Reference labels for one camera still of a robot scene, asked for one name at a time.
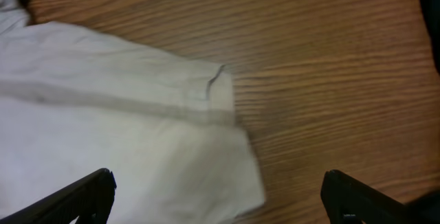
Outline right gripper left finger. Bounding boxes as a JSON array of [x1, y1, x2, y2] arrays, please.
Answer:
[[1, 168, 117, 224]]

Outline black printed jersey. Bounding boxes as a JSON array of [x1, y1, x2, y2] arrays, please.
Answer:
[[419, 0, 439, 73]]

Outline beige cotton shorts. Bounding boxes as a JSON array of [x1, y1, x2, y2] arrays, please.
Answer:
[[1, 0, 265, 223]]

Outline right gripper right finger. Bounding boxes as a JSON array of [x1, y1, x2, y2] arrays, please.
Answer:
[[320, 170, 439, 224]]

